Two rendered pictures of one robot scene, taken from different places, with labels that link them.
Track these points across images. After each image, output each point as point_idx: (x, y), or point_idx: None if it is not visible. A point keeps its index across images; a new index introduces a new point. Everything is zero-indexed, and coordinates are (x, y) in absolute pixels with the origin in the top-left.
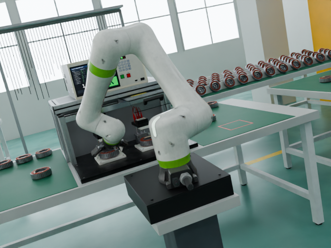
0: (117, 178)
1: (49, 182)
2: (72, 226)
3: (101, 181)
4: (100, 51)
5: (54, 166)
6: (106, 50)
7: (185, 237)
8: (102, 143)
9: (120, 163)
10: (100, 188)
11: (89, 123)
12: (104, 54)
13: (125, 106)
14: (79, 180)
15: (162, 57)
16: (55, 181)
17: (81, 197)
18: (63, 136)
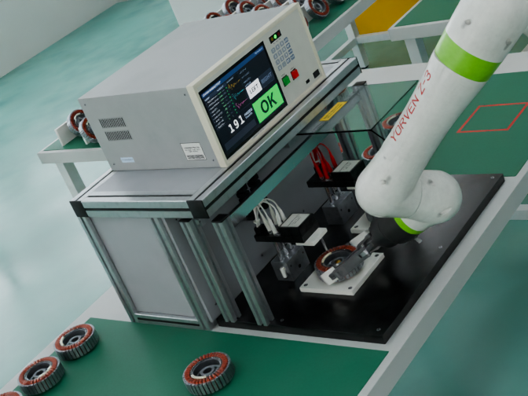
0: (440, 301)
1: (274, 379)
2: None
3: (422, 321)
4: (511, 24)
5: (191, 351)
6: (524, 17)
7: None
8: (287, 251)
9: (402, 271)
10: (423, 335)
11: (408, 196)
12: (517, 27)
13: (313, 147)
14: (356, 342)
15: None
16: (294, 370)
17: (404, 371)
18: (233, 264)
